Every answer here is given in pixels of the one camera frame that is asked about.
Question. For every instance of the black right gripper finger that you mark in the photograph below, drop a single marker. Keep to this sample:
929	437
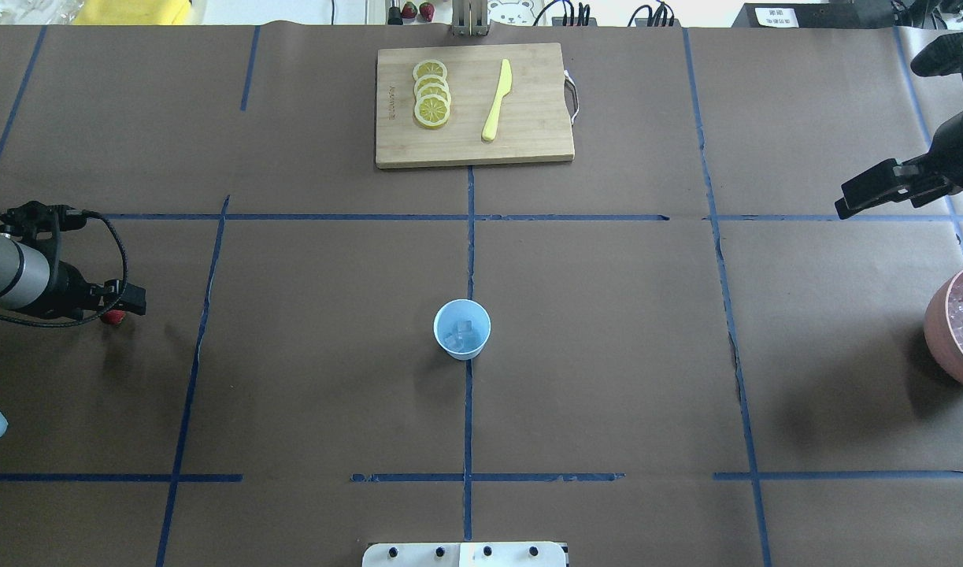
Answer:
889	181

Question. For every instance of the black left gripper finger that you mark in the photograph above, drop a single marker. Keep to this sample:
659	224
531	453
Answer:
127	297

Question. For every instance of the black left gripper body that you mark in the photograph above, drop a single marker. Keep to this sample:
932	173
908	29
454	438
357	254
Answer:
65	285

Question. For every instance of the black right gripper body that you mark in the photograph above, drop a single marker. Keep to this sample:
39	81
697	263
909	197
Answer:
961	148

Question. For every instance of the red strawberry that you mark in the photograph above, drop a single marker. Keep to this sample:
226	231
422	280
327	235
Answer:
114	317

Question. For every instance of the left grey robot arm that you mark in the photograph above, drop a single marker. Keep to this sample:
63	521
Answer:
38	289

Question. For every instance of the light blue cup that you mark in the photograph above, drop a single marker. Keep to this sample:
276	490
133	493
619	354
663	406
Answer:
458	310

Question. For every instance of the pink bowl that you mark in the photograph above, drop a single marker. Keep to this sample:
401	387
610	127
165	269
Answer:
943	326

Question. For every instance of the yellow cloth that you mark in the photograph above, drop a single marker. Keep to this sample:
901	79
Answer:
115	13

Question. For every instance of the wooden cutting board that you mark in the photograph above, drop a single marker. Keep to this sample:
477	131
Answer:
535	127

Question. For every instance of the yellow plastic knife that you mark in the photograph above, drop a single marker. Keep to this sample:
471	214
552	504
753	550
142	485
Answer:
503	89

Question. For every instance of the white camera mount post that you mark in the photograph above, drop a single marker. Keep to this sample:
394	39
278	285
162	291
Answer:
508	553

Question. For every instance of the aluminium frame post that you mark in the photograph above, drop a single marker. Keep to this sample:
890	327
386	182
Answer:
470	18

